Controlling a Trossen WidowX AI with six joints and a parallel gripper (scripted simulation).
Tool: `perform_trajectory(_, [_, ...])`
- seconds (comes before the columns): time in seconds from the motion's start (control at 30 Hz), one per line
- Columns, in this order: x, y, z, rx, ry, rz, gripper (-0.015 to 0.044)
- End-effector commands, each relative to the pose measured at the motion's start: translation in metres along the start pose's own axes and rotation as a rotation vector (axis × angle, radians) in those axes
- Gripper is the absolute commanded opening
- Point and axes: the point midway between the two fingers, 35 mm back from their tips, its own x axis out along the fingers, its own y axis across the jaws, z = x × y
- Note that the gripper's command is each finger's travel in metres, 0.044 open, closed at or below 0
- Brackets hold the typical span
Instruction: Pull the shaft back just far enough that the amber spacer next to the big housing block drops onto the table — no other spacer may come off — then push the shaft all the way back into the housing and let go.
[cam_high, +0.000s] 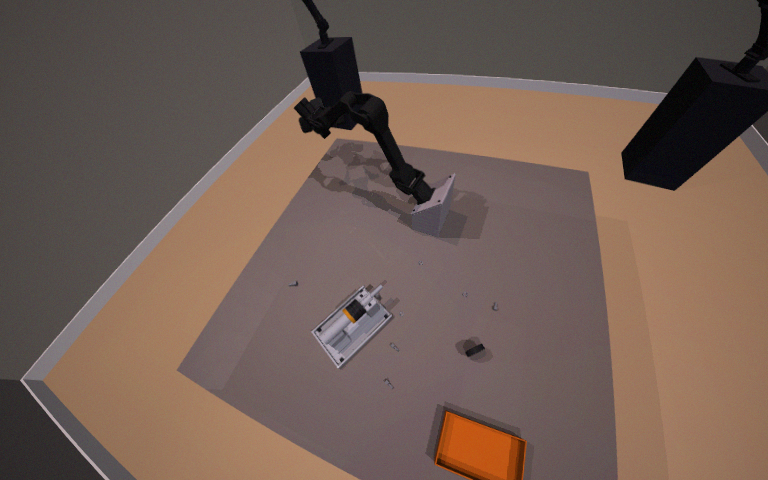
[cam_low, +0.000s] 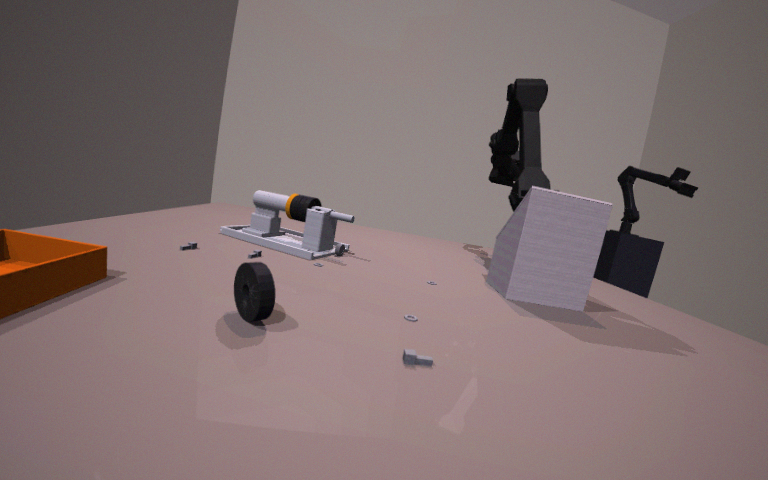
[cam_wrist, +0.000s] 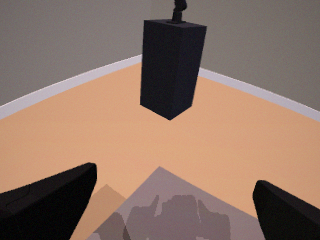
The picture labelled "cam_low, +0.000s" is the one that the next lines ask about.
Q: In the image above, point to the orange open tray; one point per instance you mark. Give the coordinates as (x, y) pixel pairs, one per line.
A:
(34, 268)

